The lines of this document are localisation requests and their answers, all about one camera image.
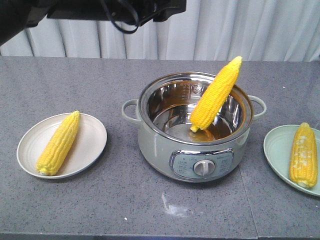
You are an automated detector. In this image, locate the grey electric cooking pot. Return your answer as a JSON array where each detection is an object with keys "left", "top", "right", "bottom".
[{"left": 122, "top": 72, "right": 267, "bottom": 183}]

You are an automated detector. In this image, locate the black cable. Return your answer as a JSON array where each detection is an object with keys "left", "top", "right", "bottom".
[{"left": 99, "top": 0, "right": 161, "bottom": 35}]

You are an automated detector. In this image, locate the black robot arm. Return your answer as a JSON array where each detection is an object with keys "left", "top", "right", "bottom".
[{"left": 0, "top": 0, "right": 187, "bottom": 45}]

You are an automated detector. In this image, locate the white curtain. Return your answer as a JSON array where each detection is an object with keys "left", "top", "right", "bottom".
[{"left": 0, "top": 0, "right": 320, "bottom": 62}]

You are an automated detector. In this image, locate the beige round plate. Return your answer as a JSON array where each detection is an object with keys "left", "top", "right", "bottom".
[{"left": 16, "top": 113, "right": 107, "bottom": 179}]

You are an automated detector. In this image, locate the yellow corn cob with blemish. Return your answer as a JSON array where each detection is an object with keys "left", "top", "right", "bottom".
[{"left": 289, "top": 122, "right": 318, "bottom": 189}]

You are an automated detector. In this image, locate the light green round plate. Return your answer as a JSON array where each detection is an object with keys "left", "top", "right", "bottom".
[{"left": 263, "top": 124, "right": 320, "bottom": 197}]

